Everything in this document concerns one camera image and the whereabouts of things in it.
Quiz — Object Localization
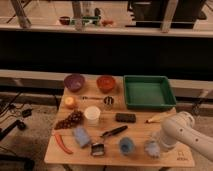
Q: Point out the black handled knife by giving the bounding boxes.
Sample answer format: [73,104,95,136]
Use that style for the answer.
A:
[100,125,128,138]

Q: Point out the orange round fruit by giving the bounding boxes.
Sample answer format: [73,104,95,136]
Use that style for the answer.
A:
[64,97,77,109]

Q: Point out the black sponge block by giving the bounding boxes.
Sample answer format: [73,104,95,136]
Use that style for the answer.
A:
[115,113,136,123]

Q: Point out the blue small cup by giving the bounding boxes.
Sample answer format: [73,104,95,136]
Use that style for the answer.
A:
[119,137,135,155]

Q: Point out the dark grape bunch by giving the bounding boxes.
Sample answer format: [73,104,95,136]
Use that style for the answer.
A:
[55,110,83,130]

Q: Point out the white plastic cup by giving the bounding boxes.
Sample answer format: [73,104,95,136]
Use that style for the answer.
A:
[84,106,101,126]

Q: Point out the purple bowl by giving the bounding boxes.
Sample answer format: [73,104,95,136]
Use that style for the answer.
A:
[64,74,85,92]

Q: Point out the green plastic tray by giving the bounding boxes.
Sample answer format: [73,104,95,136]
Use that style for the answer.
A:
[123,75,176,110]

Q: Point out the metal measuring spoon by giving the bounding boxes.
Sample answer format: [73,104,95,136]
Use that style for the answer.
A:
[82,96,114,106]

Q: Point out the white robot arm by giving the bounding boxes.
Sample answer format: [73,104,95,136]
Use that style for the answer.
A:
[154,111,213,162]

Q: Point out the wooden table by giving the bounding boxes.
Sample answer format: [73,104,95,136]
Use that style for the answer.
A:
[44,78,195,167]

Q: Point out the red chili pepper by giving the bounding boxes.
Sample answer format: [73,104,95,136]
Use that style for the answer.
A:
[54,133,73,154]

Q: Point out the light blue towel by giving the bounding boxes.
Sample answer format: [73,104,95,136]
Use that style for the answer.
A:
[144,140,160,158]

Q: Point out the blue folded cloth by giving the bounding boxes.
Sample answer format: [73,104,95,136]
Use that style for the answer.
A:
[73,126,91,148]

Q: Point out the orange bowl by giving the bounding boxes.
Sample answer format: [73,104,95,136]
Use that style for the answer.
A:
[96,75,116,93]

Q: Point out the black cables on floor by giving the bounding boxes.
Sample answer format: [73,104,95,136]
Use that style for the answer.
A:
[0,92,34,141]

